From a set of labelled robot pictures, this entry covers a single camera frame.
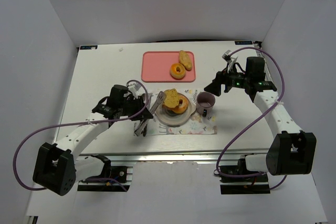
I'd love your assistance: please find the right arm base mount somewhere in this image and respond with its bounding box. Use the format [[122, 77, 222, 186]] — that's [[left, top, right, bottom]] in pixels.
[[219, 157, 270, 195]]

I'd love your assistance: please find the oblong bread roll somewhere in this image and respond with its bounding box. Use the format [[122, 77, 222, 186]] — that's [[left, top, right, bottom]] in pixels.
[[178, 50, 193, 71]]

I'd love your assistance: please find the brown toast bread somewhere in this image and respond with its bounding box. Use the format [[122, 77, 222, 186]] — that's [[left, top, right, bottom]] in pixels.
[[163, 89, 180, 109]]

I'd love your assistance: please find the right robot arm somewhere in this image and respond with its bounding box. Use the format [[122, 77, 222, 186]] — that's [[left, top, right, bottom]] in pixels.
[[204, 56, 317, 177]]

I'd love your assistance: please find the ceramic plate with blue rings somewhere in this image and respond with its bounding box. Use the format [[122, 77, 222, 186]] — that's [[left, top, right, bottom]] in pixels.
[[155, 93, 196, 126]]

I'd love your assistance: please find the floral placemat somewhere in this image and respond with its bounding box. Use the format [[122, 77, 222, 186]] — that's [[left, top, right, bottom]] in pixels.
[[146, 88, 218, 136]]

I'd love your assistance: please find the orange glazed donut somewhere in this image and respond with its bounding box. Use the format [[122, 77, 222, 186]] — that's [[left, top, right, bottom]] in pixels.
[[170, 63, 186, 80]]

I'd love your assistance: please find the metal knife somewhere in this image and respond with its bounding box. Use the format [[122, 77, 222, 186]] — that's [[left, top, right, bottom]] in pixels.
[[142, 122, 148, 136]]

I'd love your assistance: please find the sugared donut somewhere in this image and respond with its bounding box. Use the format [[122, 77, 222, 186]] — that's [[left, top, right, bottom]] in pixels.
[[171, 95, 189, 114]]

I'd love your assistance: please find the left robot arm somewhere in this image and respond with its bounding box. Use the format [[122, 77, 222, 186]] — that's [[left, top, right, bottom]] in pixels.
[[33, 84, 153, 196]]

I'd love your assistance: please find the mauve mug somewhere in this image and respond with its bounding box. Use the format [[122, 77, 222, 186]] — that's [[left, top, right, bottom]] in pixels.
[[196, 92, 216, 118]]

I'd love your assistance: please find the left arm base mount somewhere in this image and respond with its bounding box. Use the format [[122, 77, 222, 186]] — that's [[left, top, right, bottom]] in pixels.
[[77, 155, 133, 193]]

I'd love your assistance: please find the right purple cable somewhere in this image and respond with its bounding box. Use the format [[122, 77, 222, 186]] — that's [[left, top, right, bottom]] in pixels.
[[214, 47, 288, 190]]

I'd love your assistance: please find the pink tray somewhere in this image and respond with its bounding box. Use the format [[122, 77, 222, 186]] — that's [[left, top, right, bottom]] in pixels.
[[141, 51, 196, 83]]

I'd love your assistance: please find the purple cable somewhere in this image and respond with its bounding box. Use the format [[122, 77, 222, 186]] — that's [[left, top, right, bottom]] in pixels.
[[13, 79, 150, 191], [214, 47, 288, 190]]

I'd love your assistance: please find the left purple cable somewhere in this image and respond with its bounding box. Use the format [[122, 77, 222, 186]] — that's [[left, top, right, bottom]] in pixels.
[[13, 79, 150, 191]]

